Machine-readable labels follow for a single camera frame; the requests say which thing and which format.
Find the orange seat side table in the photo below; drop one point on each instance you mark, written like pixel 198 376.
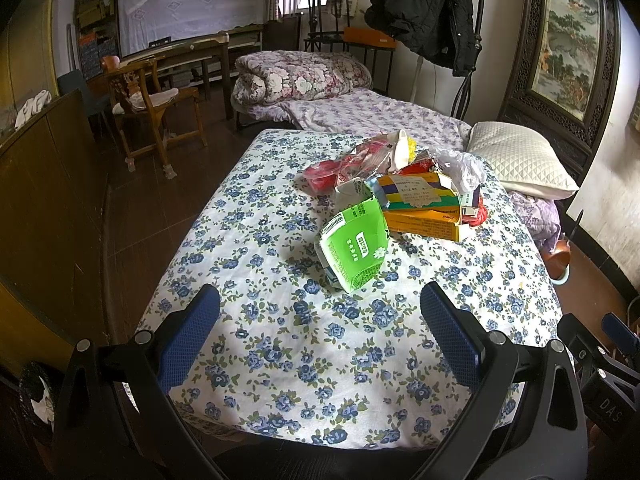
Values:
pixel 377 54

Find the dark wooden cabinet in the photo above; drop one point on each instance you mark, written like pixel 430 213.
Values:
pixel 53 187

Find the framed landscape painting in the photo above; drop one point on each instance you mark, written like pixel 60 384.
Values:
pixel 564 76

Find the folded purple blanket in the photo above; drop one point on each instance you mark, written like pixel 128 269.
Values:
pixel 541 218

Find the black metal stool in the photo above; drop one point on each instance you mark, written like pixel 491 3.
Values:
pixel 324 21

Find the red wrapper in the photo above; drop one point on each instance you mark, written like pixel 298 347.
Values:
pixel 480 217

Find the red clear plastic bag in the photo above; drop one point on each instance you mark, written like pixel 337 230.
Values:
pixel 368 159

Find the red snack bag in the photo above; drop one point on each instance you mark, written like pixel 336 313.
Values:
pixel 419 166

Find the wooden chair with cushion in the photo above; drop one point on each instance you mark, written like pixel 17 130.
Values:
pixel 135 94

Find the colourful striped cardboard box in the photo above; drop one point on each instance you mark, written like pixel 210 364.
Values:
pixel 425 204

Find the wooden desk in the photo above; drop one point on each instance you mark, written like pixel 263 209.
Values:
pixel 201 49

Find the folded floral quilt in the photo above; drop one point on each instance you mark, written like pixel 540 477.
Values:
pixel 270 77

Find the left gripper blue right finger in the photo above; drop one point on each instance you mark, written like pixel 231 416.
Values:
pixel 457 333

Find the white quilted pillow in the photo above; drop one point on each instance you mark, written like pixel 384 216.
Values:
pixel 523 160

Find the blue floral bedsheet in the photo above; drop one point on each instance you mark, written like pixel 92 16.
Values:
pixel 290 356

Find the purple floral bed sheet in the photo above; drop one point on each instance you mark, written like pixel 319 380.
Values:
pixel 366 113

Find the light blue wash basin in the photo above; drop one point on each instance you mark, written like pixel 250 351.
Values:
pixel 559 271

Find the white plastic bag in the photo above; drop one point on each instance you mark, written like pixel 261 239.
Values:
pixel 466 171

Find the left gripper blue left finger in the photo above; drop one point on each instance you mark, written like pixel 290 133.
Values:
pixel 182 334

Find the green white paper carton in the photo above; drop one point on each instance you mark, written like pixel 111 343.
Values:
pixel 352 246

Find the white paper cup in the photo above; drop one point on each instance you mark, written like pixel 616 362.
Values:
pixel 400 153

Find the black hanging jacket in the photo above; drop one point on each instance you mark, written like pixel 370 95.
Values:
pixel 441 31

